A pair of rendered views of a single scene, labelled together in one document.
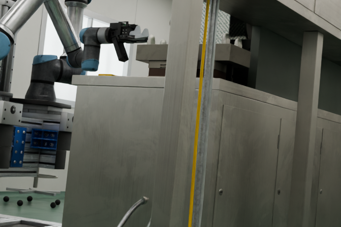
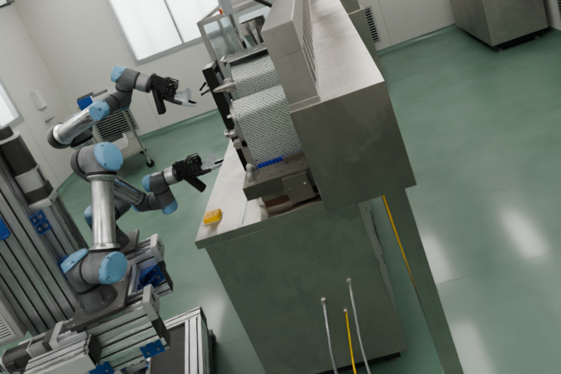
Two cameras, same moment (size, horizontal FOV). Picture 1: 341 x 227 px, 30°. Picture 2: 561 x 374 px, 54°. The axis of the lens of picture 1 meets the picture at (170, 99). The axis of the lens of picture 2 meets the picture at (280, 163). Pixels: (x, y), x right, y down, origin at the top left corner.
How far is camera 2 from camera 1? 148 cm
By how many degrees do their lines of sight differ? 34
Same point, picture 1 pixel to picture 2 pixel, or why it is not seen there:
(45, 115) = (135, 258)
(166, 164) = (439, 328)
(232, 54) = not seen: hidden behind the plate
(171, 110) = (427, 293)
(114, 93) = (250, 240)
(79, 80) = (206, 243)
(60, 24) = (119, 189)
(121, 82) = (252, 229)
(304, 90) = not seen: hidden behind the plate
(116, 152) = (278, 280)
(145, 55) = (256, 194)
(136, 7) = not seen: outside the picture
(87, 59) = (167, 205)
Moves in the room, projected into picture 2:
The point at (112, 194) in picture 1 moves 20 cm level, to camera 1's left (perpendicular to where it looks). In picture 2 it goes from (292, 309) to (253, 336)
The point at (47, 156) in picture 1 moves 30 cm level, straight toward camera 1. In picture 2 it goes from (159, 286) to (189, 302)
